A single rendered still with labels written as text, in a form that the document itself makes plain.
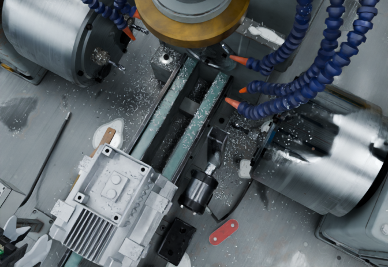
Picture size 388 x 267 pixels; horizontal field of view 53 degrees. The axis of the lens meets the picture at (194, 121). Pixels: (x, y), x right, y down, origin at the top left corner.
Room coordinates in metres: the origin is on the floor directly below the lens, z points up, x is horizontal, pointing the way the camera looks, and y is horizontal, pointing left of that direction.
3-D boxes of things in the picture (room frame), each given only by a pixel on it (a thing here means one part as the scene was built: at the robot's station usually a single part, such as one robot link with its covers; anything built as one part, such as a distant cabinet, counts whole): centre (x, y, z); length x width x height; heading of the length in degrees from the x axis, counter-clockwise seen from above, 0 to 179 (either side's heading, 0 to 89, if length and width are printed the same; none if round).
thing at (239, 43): (0.45, -0.09, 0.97); 0.30 x 0.11 x 0.34; 55
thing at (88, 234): (0.07, 0.18, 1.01); 0.20 x 0.19 x 0.19; 146
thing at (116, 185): (0.10, 0.16, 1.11); 0.12 x 0.11 x 0.07; 146
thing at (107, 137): (0.21, 0.28, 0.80); 0.21 x 0.05 x 0.01; 149
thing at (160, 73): (0.45, 0.05, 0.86); 0.07 x 0.06 x 0.12; 55
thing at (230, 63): (0.40, -0.05, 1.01); 0.15 x 0.02 x 0.15; 55
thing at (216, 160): (0.14, -0.03, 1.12); 0.04 x 0.03 x 0.26; 145
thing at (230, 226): (-0.01, -0.04, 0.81); 0.09 x 0.03 x 0.02; 121
